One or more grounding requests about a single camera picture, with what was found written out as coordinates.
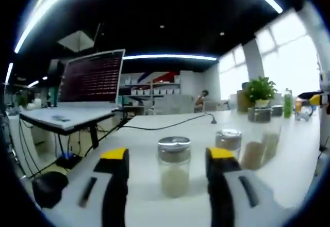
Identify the white laptop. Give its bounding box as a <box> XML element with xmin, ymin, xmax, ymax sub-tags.
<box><xmin>19</xmin><ymin>48</ymin><xmax>126</xmax><ymax>132</ymax></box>

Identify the row of white storage boxes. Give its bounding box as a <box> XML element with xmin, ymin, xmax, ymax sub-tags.
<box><xmin>130</xmin><ymin>75</ymin><xmax>180</xmax><ymax>95</ymax></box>

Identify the black power cable with plug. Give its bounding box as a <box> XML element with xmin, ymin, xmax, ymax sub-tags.
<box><xmin>121</xmin><ymin>112</ymin><xmax>218</xmax><ymax>131</ymax></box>

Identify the tan powder seasoning bottle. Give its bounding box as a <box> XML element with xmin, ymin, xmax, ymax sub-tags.
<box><xmin>157</xmin><ymin>136</ymin><xmax>191</xmax><ymax>199</ymax></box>

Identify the orange drink bottle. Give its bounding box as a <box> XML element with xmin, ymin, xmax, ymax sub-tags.
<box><xmin>294</xmin><ymin>97</ymin><xmax>303</xmax><ymax>114</ymax></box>

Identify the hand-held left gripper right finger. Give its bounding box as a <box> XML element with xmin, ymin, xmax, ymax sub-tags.
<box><xmin>205</xmin><ymin>147</ymin><xmax>287</xmax><ymax>227</ymax></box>

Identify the long ceiling light strip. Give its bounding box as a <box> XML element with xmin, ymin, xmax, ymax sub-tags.
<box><xmin>14</xmin><ymin>0</ymin><xmax>90</xmax><ymax>54</ymax></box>

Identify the white ceiling air conditioner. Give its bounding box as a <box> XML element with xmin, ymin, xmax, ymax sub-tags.
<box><xmin>57</xmin><ymin>30</ymin><xmax>95</xmax><ymax>52</ymax></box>

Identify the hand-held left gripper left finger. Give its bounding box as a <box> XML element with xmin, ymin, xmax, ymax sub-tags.
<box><xmin>58</xmin><ymin>147</ymin><xmax>129</xmax><ymax>227</ymax></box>

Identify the black computer mouse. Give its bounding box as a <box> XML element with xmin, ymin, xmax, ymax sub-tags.
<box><xmin>31</xmin><ymin>171</ymin><xmax>70</xmax><ymax>209</ymax></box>

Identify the brown granule seasoning bottle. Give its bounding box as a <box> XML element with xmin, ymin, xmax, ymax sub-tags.
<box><xmin>238</xmin><ymin>107</ymin><xmax>274</xmax><ymax>171</ymax></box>

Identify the small potted plant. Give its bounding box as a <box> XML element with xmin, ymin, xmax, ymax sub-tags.
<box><xmin>15</xmin><ymin>94</ymin><xmax>29</xmax><ymax>109</ymax></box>

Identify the white storage shelf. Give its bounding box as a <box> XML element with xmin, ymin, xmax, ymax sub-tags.
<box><xmin>121</xmin><ymin>73</ymin><xmax>181</xmax><ymax>101</ymax></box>

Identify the green drink bottle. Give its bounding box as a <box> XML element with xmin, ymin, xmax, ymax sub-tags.
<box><xmin>283</xmin><ymin>88</ymin><xmax>293</xmax><ymax>119</ymax></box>

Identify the brown paper bag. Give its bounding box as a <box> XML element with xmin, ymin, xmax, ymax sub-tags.
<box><xmin>237</xmin><ymin>89</ymin><xmax>252</xmax><ymax>113</ymax></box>

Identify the black monitor on floor stand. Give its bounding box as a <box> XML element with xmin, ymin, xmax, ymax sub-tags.
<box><xmin>118</xmin><ymin>86</ymin><xmax>133</xmax><ymax>109</ymax></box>

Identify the black power strip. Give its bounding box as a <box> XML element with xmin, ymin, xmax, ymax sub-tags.
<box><xmin>55</xmin><ymin>152</ymin><xmax>83</xmax><ymax>170</ymax></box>

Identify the white powder seasoning bottle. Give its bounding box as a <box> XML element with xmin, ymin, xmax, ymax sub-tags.
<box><xmin>215</xmin><ymin>128</ymin><xmax>243</xmax><ymax>165</ymax></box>
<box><xmin>262</xmin><ymin>105</ymin><xmax>284</xmax><ymax>162</ymax></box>

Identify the green potted plant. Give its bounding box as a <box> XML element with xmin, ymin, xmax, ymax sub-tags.
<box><xmin>242</xmin><ymin>76</ymin><xmax>278</xmax><ymax>109</ymax></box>

